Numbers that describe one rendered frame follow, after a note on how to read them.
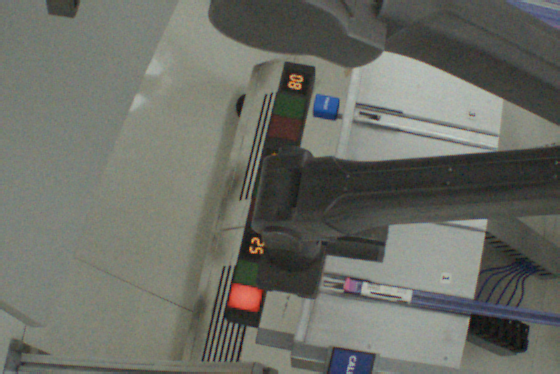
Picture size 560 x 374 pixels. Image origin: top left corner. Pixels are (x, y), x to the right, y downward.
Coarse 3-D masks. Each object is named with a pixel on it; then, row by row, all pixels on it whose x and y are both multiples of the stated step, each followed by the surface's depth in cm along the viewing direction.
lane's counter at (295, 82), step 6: (288, 72) 141; (294, 72) 141; (300, 72) 141; (288, 78) 140; (294, 78) 140; (300, 78) 140; (306, 78) 140; (288, 84) 140; (294, 84) 140; (300, 84) 140; (306, 84) 140; (282, 90) 140; (288, 90) 140; (294, 90) 140; (300, 90) 140; (306, 90) 140
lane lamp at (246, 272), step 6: (240, 264) 132; (246, 264) 132; (252, 264) 132; (258, 264) 132; (240, 270) 131; (246, 270) 131; (252, 270) 131; (234, 276) 131; (240, 276) 131; (246, 276) 131; (252, 276) 131; (240, 282) 131; (246, 282) 131; (252, 282) 131
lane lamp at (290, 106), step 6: (282, 96) 140; (288, 96) 139; (294, 96) 139; (276, 102) 139; (282, 102) 139; (288, 102) 139; (294, 102) 139; (300, 102) 139; (276, 108) 139; (282, 108) 139; (288, 108) 139; (294, 108) 139; (300, 108) 139; (276, 114) 139; (282, 114) 139; (288, 114) 139; (294, 114) 139; (300, 114) 139
